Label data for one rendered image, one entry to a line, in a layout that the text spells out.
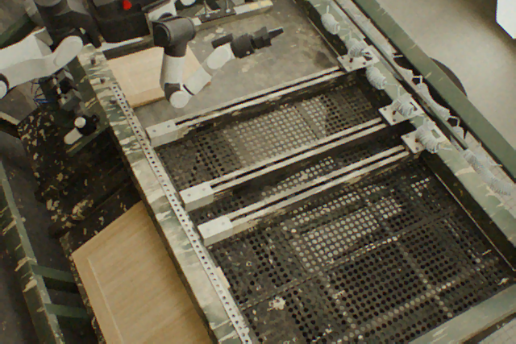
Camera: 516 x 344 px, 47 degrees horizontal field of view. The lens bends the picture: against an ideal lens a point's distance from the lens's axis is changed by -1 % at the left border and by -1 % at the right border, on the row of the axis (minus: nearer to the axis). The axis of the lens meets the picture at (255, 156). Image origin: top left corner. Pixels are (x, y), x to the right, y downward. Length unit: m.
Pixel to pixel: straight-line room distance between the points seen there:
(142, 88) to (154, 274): 0.86
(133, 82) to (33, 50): 0.56
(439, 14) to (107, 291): 6.22
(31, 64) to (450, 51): 6.09
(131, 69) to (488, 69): 5.52
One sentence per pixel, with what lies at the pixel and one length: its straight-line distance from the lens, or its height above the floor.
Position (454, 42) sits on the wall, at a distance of 7.89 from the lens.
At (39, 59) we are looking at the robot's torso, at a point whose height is 0.83.
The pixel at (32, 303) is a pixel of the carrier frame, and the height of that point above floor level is 0.13.
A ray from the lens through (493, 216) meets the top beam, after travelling 2.63.
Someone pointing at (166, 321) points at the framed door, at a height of 0.54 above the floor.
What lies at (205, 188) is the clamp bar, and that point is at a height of 1.01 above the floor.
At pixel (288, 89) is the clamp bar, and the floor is 1.50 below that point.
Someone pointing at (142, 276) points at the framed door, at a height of 0.53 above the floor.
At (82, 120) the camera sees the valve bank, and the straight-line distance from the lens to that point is 2.64.
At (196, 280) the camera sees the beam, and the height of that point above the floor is 0.83.
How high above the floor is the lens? 1.60
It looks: 8 degrees down
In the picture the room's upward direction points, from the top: 53 degrees clockwise
